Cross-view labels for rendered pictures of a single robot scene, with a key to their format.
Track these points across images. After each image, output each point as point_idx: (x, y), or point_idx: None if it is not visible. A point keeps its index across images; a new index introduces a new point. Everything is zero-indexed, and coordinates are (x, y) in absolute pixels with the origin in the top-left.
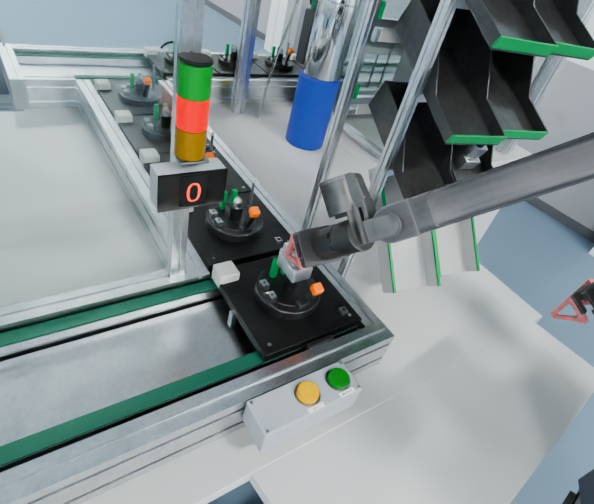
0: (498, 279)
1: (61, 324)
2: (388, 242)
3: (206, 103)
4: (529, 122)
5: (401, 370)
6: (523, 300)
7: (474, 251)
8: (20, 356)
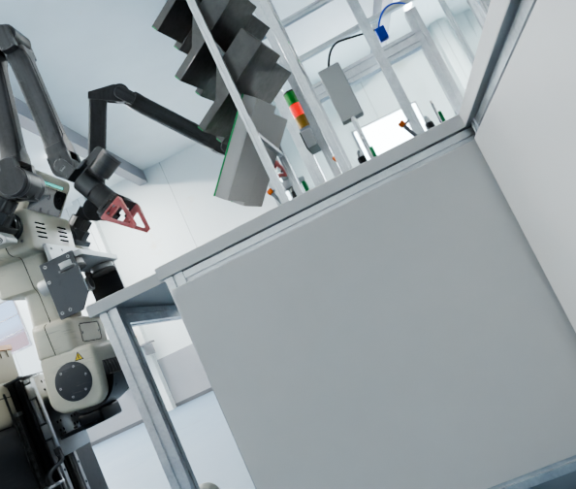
0: (215, 238)
1: None
2: (222, 155)
3: (289, 108)
4: (188, 68)
5: None
6: (178, 256)
7: (220, 179)
8: None
